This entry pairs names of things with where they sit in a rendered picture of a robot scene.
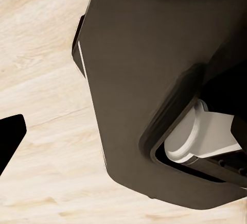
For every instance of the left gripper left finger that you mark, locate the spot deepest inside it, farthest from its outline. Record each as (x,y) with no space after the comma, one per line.
(12,132)

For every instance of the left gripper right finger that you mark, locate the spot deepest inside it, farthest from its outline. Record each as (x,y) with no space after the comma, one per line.
(239,130)

